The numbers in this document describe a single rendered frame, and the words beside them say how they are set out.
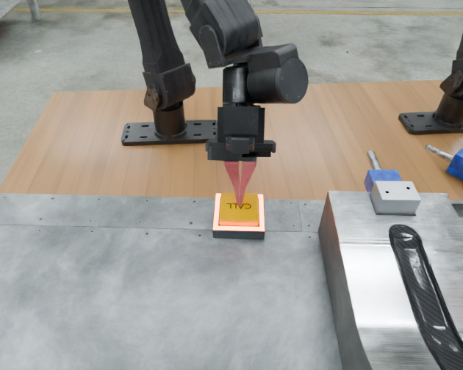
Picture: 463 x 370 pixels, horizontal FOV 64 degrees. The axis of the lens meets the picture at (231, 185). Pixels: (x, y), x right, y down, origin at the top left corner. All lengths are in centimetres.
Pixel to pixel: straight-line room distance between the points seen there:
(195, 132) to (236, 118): 33
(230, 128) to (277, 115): 41
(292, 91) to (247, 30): 11
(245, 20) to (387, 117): 48
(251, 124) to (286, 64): 9
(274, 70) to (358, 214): 22
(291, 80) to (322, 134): 34
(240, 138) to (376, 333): 26
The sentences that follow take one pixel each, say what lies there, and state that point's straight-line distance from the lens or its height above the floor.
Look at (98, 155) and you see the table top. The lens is 78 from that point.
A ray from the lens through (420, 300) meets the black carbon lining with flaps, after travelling 48.
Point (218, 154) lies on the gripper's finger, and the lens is 53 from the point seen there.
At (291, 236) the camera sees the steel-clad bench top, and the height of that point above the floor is 80.
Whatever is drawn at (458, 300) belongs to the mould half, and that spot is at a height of 88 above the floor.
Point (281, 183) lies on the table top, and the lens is 68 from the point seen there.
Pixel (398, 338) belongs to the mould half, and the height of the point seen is 89.
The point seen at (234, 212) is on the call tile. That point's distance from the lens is 57.
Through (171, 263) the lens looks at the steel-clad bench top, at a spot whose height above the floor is 80.
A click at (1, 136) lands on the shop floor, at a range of 253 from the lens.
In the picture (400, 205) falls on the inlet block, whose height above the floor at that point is 91.
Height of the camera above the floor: 126
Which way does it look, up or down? 43 degrees down
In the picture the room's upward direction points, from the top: straight up
